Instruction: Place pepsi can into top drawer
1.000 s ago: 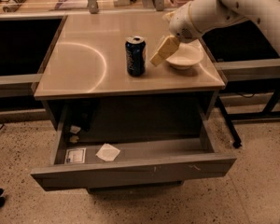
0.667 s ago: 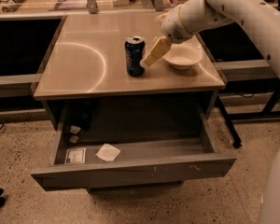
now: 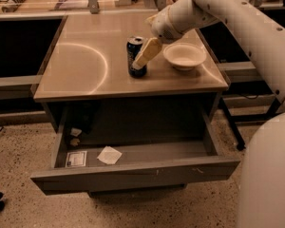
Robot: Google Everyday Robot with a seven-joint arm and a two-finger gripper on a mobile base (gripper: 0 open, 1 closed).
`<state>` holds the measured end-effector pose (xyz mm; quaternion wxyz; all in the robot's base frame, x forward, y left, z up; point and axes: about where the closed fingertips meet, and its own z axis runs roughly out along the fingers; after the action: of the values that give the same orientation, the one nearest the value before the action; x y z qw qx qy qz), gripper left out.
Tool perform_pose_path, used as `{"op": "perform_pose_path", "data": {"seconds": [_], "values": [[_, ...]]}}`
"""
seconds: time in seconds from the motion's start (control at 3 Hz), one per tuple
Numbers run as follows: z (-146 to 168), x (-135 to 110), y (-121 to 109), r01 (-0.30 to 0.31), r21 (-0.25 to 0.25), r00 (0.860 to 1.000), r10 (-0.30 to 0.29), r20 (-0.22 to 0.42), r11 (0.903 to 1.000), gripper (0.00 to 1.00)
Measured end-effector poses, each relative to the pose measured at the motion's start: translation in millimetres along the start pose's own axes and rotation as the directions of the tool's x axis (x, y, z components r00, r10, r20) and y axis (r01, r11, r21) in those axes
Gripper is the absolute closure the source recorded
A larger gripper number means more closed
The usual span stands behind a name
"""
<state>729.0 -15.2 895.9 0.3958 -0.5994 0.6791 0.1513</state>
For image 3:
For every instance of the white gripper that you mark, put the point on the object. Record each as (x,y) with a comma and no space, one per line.
(161,27)

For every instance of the blue pepsi can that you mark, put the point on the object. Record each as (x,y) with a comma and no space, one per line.
(133,46)

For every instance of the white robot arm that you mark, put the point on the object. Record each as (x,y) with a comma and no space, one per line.
(262,185)

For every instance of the grey cabinet with tan top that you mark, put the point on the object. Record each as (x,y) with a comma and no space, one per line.
(89,61)

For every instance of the open grey top drawer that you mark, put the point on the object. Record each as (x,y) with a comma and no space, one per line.
(166,146)

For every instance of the white bowl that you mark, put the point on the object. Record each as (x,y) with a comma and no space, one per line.
(184,56)

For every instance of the flat booklet on shelf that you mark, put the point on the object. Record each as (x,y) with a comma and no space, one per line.
(71,4)

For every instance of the white paper square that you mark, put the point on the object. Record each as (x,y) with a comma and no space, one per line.
(109,155)

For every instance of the small crumpled tan scrap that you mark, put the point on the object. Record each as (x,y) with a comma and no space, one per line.
(74,142)

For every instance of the black table leg with caster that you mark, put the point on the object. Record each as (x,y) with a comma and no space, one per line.
(240,142)

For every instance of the white label card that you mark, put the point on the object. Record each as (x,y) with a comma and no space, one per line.
(76,159)

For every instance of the black coiled tool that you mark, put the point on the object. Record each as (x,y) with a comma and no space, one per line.
(12,5)

